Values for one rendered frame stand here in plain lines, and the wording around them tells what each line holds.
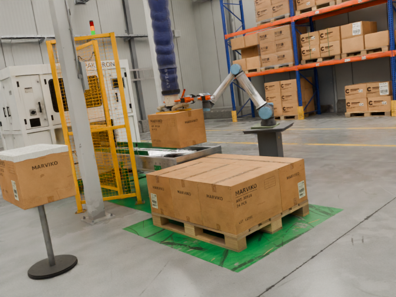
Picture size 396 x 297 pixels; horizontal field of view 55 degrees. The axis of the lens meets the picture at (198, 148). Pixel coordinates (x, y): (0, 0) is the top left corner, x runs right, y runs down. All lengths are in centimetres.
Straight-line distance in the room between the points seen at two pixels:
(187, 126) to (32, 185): 198
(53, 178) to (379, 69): 1044
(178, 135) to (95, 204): 123
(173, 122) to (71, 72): 122
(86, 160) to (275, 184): 214
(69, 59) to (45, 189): 177
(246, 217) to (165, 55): 223
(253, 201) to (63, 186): 151
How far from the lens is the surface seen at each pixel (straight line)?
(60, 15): 448
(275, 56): 1230
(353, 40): 1109
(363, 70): 1242
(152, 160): 456
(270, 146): 464
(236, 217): 305
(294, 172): 359
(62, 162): 311
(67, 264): 347
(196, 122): 445
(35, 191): 307
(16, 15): 1311
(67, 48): 442
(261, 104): 446
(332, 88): 1281
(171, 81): 453
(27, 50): 1296
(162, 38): 456
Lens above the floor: 131
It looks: 9 degrees down
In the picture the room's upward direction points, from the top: 8 degrees counter-clockwise
